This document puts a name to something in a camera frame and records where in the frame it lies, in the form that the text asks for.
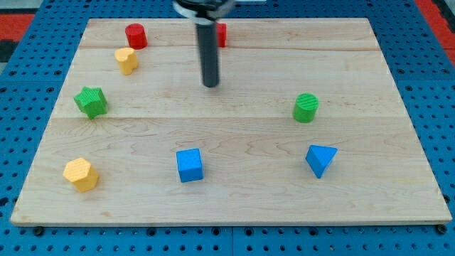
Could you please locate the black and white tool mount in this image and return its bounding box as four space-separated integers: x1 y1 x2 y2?
172 0 235 25

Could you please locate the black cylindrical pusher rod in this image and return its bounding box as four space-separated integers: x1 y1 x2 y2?
196 18 220 87

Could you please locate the green cylinder block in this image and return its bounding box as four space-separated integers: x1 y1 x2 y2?
292 92 319 123

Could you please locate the wooden board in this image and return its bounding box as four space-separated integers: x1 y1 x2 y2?
11 18 452 227

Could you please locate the red block behind rod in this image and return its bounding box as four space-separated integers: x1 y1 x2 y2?
216 23 227 48

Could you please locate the red cylinder block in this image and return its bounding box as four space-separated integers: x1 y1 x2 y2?
125 23 148 50

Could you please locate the yellow heart block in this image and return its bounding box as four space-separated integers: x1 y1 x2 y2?
114 48 139 75

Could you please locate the blue cube block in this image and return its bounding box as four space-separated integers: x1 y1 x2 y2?
176 148 203 183

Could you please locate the green star block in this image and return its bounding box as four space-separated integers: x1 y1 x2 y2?
73 87 107 119

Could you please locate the blue triangle block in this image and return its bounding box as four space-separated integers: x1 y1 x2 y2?
305 144 338 178

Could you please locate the yellow hexagon block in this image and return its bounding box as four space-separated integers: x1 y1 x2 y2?
63 158 99 193

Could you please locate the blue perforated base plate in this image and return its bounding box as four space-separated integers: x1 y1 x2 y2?
1 1 454 255

